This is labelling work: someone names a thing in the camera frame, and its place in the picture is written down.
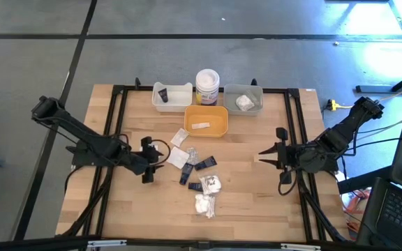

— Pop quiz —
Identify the white plastic bin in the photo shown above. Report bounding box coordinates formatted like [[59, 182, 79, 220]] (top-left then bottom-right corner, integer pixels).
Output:
[[151, 82, 194, 113]]

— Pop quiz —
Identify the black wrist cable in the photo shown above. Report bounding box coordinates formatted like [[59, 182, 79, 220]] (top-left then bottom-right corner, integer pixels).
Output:
[[277, 169, 306, 197], [150, 138, 172, 167]]

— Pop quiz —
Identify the Lysol wipes canister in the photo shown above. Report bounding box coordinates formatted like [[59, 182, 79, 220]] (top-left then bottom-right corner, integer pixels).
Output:
[[195, 68, 221, 107]]

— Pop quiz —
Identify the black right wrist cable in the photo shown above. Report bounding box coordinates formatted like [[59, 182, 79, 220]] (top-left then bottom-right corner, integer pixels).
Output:
[[277, 169, 306, 197]]

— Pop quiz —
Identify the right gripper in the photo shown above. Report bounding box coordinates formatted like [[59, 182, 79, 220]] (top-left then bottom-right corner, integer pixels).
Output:
[[258, 127, 303, 185]]

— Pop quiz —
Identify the beige power cable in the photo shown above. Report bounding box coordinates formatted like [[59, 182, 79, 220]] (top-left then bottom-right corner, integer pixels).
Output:
[[336, 82, 402, 109]]

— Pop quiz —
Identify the clear bag of cotton swabs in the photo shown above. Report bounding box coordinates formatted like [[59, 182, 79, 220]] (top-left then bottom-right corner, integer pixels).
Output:
[[194, 193, 217, 220], [235, 94, 256, 112], [199, 174, 223, 196]]

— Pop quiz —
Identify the black laptop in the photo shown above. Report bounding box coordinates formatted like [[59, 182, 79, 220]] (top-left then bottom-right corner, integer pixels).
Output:
[[356, 176, 402, 251]]

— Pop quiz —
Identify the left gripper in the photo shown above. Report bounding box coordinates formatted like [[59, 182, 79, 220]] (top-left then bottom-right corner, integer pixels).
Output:
[[127, 137, 165, 184]]

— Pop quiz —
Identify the small white paper packet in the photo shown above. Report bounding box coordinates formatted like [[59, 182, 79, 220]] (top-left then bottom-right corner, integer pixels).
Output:
[[170, 128, 190, 148]]

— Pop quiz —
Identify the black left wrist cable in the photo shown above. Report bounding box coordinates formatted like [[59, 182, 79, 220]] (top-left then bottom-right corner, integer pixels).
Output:
[[150, 138, 172, 167]]

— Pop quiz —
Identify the yellow plastic bin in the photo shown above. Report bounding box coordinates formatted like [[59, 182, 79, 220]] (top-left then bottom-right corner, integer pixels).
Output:
[[184, 105, 230, 138]]

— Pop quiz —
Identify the black metal table frame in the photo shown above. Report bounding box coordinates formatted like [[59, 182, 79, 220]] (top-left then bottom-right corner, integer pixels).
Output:
[[56, 77, 350, 245]]

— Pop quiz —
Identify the silver aluminium bracket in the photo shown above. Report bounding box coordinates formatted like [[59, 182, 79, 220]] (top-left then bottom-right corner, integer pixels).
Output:
[[280, 243, 322, 251], [87, 239, 128, 248]]

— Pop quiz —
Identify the grey plastic bin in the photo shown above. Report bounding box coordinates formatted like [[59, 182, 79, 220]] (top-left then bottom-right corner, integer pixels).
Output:
[[223, 84, 265, 116]]

